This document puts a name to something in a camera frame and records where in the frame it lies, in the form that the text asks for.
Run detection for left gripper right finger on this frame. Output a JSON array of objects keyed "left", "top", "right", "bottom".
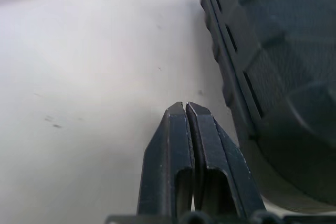
[{"left": 185, "top": 101, "right": 267, "bottom": 216}]

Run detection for black plastic tool case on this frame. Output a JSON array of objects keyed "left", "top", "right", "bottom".
[{"left": 200, "top": 0, "right": 336, "bottom": 210}]

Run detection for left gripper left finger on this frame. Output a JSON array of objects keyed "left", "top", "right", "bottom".
[{"left": 136, "top": 101, "right": 196, "bottom": 216}]

